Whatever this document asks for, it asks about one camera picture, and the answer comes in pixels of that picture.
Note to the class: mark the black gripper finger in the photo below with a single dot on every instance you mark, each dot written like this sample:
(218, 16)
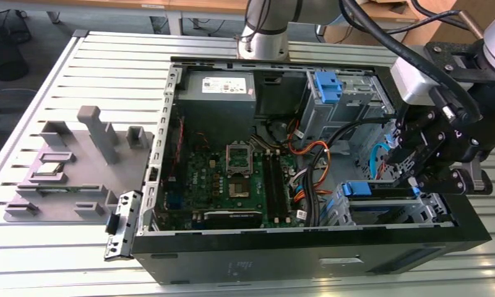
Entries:
(450, 181)
(427, 133)

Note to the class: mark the hard disk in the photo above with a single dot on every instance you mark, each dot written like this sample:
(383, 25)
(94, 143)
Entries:
(355, 189)

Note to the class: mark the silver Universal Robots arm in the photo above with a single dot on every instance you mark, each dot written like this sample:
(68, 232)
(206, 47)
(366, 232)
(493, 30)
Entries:
(265, 40)

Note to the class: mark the metal disk bay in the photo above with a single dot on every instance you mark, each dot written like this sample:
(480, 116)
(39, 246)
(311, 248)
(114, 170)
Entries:
(395, 201)

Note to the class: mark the metal drive cage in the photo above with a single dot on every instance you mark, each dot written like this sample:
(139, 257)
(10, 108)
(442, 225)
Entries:
(355, 105)

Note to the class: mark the blue drive latch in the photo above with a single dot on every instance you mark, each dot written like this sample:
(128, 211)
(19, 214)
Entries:
(327, 89)

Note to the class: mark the black RAM slot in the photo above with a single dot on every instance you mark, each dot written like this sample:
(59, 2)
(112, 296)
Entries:
(271, 185)
(282, 185)

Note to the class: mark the CPU socket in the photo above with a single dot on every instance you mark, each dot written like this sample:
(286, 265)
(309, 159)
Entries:
(239, 190)

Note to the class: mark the black PC case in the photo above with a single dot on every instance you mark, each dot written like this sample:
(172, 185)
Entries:
(273, 256)

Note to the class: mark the grey power supply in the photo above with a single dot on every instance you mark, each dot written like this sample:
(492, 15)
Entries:
(219, 114)

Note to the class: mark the black graphics card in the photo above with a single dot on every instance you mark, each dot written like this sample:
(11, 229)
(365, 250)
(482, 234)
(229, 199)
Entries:
(231, 219)

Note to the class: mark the green motherboard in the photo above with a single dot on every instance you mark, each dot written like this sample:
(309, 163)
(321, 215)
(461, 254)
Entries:
(202, 173)

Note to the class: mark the blue expansion slot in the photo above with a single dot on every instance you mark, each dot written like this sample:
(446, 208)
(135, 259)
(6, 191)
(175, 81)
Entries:
(175, 201)

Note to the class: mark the metal slot retention latch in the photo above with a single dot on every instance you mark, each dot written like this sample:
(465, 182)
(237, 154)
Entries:
(126, 216)

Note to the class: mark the grey parts rack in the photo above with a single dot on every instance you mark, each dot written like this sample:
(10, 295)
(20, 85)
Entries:
(87, 173)

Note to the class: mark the long wooden desk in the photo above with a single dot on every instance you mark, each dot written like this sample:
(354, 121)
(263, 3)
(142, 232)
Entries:
(128, 4)

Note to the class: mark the silver CPU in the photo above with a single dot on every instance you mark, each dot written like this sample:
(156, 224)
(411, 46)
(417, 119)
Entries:
(50, 168)

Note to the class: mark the green RAM stick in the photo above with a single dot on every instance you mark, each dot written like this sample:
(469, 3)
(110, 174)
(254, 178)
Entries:
(54, 189)

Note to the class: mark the black bin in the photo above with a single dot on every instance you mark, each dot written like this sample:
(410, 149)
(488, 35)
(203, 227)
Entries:
(4, 55)

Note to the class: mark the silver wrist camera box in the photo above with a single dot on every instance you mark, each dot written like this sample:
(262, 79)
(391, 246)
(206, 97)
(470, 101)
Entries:
(413, 80)

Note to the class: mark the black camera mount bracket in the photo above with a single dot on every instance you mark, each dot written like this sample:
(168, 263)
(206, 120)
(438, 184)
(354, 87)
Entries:
(458, 52)

